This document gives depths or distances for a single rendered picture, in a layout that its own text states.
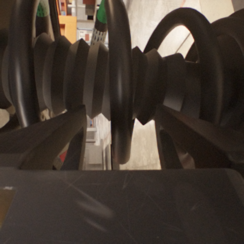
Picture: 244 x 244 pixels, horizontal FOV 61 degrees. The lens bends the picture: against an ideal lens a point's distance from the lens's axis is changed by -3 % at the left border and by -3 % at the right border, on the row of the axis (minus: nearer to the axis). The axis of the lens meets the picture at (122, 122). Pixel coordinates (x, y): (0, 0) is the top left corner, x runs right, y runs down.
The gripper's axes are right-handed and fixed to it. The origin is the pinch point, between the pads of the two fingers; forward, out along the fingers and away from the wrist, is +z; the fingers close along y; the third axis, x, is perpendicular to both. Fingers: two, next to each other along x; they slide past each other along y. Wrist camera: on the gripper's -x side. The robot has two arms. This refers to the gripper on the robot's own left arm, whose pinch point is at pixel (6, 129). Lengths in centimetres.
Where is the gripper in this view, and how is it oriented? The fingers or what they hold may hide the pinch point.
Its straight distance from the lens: 19.6
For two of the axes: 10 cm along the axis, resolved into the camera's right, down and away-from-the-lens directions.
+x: -1.0, 4.0, -9.1
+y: 9.8, 1.8, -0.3
